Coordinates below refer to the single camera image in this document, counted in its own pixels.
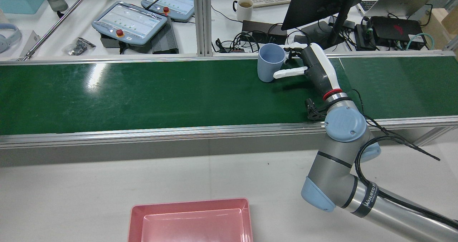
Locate black ribbed power supply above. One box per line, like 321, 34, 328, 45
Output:
151, 16, 179, 55

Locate clear bag of screws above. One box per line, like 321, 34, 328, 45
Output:
64, 37, 96, 56

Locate black cable hub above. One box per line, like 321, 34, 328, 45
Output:
354, 23, 377, 51

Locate grey teach pendant red button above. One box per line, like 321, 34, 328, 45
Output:
141, 0, 195, 22
91, 1, 169, 46

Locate black cable bundle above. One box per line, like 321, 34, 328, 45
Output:
213, 31, 260, 54

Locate black mini computer red logo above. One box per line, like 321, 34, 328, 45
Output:
370, 16, 427, 50

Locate silver Huawei laptop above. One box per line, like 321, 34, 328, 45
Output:
356, 0, 445, 18

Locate brown cardboard box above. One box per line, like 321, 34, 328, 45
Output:
419, 7, 458, 50

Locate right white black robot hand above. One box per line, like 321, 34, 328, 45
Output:
273, 43, 345, 100

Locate aluminium profile divider post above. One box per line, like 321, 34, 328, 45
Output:
193, 0, 213, 57

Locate light blue headphones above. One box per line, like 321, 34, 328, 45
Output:
0, 23, 23, 54

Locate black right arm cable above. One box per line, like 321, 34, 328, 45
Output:
351, 89, 458, 230

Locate green conveyor belt aluminium frame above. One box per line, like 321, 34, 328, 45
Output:
0, 51, 458, 149

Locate black Huawei monitor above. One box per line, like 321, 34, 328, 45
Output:
281, 0, 372, 31

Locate long metal rod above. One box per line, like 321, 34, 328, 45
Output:
21, 0, 99, 61

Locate teal cable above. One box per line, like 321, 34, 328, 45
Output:
405, 33, 436, 51

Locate white mug with coffee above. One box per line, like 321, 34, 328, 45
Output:
233, 0, 254, 22

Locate light blue plastic cup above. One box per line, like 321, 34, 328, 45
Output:
257, 44, 287, 83

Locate black flat electronics box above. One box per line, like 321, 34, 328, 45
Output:
242, 20, 288, 45

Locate black monitor stand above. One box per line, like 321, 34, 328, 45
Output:
294, 0, 358, 50

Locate pink plastic box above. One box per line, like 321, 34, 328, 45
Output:
128, 198, 253, 242

